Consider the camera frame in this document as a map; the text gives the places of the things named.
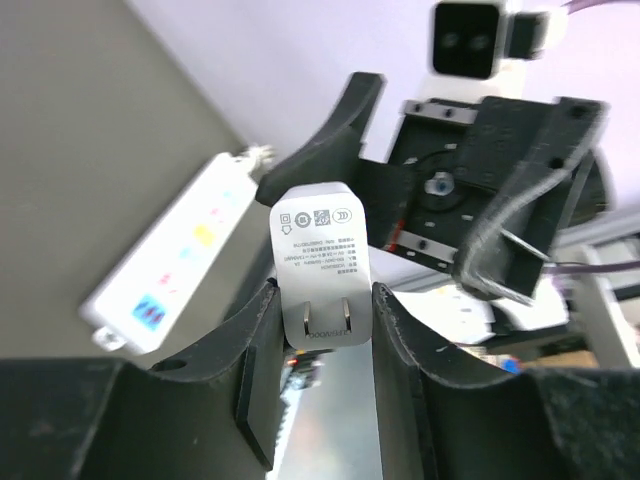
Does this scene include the white coiled power strip cord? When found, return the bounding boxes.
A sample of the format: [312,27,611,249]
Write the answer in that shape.
[238,143,277,171]

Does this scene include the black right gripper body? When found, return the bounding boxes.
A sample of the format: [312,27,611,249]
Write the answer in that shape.
[352,95,612,307]

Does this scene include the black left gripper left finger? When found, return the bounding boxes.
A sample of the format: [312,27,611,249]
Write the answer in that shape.
[1,281,283,479]

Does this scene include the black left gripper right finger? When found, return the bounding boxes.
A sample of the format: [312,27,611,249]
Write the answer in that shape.
[372,283,639,479]

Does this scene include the white USB charger plug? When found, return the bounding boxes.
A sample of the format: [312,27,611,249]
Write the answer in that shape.
[269,182,373,351]

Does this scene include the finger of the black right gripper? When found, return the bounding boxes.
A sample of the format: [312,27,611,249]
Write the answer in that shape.
[453,161,570,300]
[256,72,385,205]

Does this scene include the white power strip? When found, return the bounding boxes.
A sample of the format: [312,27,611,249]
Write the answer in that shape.
[79,145,275,355]

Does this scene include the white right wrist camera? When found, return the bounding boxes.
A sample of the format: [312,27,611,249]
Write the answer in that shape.
[417,1,569,103]

